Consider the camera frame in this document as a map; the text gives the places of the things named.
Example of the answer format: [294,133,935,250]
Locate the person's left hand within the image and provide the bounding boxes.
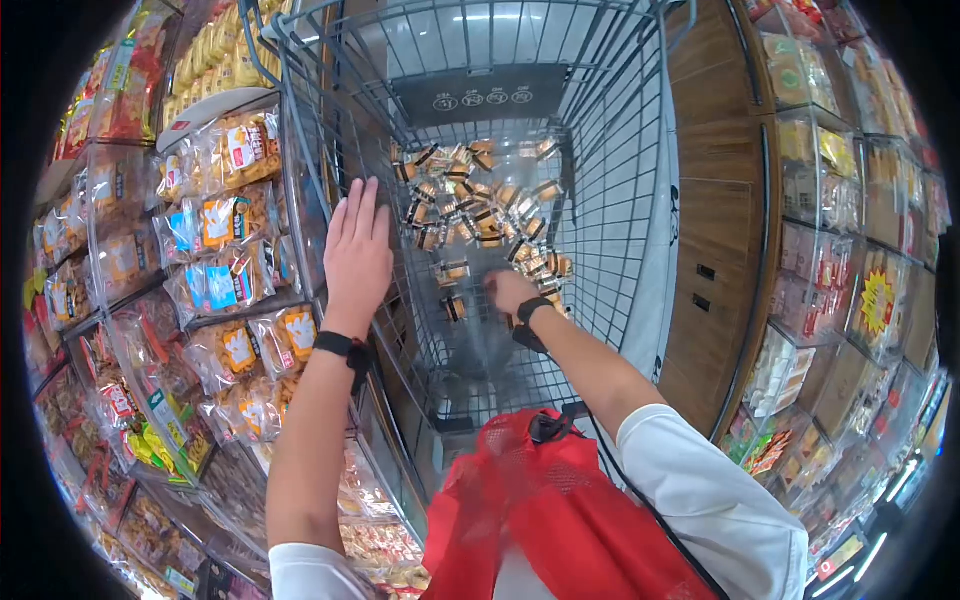
[322,177,395,340]

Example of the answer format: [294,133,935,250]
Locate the person's right hand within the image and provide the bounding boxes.
[483,268,543,316]

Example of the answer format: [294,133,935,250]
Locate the person's left ring finger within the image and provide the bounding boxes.
[345,179,367,243]

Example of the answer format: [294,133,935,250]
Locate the person's left little finger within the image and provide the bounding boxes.
[327,198,351,250]

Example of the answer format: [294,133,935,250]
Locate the person's left middle finger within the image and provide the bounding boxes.
[361,177,381,240]

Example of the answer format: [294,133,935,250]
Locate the black wrist band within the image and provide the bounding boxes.
[511,297,556,355]
[312,330,374,397]

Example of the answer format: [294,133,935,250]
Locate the pile of small snack packets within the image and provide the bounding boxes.
[388,138,577,325]

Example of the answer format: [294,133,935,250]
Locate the full shop shelf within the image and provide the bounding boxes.
[718,0,955,600]
[21,0,432,600]

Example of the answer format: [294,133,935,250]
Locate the wooden shelf end panel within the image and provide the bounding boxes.
[657,0,783,445]

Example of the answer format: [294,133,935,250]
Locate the grey wire shopping cart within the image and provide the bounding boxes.
[238,0,700,455]

